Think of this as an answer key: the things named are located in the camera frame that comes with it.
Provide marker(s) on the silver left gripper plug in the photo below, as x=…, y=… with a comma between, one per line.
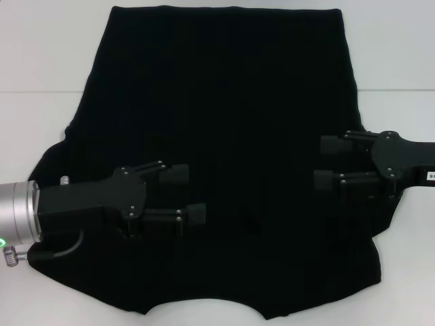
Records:
x=64, y=180

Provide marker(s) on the black shirt with FREE print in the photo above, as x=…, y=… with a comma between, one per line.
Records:
x=231, y=102

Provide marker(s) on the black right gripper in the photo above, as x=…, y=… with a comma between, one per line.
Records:
x=408, y=163

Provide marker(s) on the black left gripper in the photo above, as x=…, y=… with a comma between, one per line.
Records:
x=102, y=197

